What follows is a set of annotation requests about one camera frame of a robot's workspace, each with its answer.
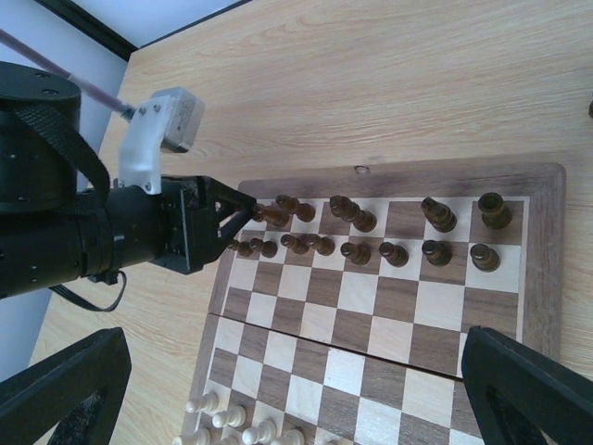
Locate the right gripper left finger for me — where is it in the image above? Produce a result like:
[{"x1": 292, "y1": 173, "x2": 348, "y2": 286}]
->
[{"x1": 1, "y1": 327, "x2": 132, "y2": 444}]

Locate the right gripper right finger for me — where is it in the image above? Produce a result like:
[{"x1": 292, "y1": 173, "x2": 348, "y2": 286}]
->
[{"x1": 461, "y1": 326, "x2": 592, "y2": 444}]

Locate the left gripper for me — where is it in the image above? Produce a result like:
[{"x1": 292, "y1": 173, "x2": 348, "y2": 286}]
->
[{"x1": 157, "y1": 176, "x2": 257, "y2": 275}]

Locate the dark pawn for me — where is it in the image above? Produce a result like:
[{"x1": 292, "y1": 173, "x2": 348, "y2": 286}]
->
[{"x1": 275, "y1": 195, "x2": 316, "y2": 223}]

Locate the wooden chess board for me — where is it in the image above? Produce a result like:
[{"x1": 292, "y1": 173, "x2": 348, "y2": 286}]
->
[{"x1": 178, "y1": 161, "x2": 565, "y2": 444}]

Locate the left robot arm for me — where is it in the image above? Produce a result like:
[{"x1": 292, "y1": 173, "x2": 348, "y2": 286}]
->
[{"x1": 1, "y1": 62, "x2": 256, "y2": 304}]

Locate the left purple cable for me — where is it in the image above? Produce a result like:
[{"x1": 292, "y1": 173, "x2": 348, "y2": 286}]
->
[{"x1": 0, "y1": 28, "x2": 138, "y2": 122}]

